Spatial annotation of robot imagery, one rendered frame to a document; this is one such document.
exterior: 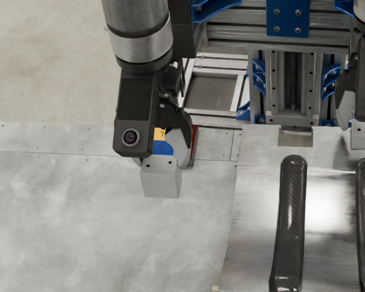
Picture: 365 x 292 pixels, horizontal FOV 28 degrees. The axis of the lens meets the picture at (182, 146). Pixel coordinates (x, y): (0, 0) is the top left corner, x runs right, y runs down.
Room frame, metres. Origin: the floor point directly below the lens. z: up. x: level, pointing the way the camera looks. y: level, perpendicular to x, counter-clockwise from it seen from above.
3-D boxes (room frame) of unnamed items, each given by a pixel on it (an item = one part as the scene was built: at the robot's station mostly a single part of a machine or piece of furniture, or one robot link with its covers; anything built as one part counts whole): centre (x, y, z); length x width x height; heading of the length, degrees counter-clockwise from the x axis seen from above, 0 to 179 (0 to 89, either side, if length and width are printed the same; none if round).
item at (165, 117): (0.70, 0.03, 1.09); 0.09 x 0.08 x 0.12; 165
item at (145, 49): (0.69, 0.03, 1.17); 0.08 x 0.08 x 0.05
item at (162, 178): (0.71, 0.02, 0.93); 0.13 x 0.05 x 0.05; 165
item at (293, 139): (0.74, -0.17, 0.87); 0.05 x 0.05 x 0.04; 75
